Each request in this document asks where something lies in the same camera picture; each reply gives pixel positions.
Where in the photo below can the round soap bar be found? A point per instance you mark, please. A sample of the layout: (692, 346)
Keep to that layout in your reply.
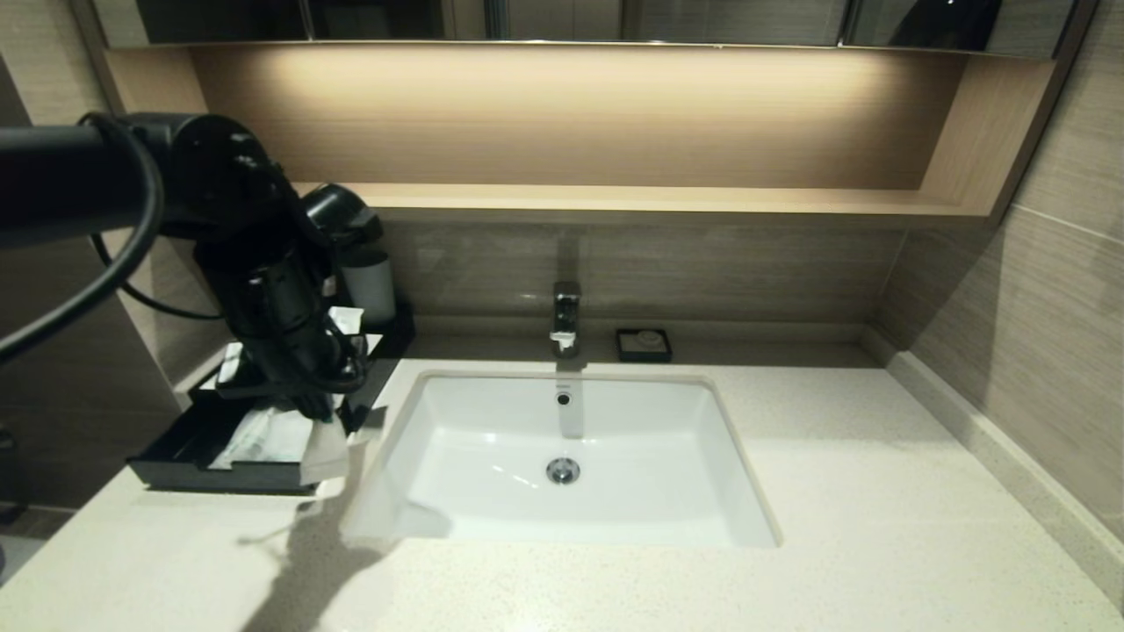
(650, 340)

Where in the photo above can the wooden wall shelf niche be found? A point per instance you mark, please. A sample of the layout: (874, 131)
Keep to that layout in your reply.
(659, 202)

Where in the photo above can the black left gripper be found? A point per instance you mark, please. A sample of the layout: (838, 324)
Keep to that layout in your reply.
(299, 373)

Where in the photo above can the white sink basin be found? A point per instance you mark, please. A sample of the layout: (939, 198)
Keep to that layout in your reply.
(650, 456)

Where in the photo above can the white panel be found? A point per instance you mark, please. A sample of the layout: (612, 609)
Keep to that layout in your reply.
(373, 342)

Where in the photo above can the white cup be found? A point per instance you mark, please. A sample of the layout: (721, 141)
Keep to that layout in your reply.
(373, 290)

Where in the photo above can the chrome faucet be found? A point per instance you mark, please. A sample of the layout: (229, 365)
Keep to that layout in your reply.
(566, 320)

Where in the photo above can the chrome sink drain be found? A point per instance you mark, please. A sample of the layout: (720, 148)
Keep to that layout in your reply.
(563, 471)

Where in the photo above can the black amenity drawer box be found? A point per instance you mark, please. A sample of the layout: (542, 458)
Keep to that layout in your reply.
(395, 338)

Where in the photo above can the mirror cabinet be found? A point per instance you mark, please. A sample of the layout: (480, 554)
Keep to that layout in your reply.
(395, 22)

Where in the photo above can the black plastic tray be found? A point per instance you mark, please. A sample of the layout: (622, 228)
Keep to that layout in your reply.
(202, 474)

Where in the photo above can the black soap dish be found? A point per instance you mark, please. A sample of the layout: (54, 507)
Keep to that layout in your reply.
(622, 348)

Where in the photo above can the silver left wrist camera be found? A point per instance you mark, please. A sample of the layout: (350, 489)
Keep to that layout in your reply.
(347, 320)

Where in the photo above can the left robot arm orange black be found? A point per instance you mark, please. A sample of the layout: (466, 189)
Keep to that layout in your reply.
(219, 193)

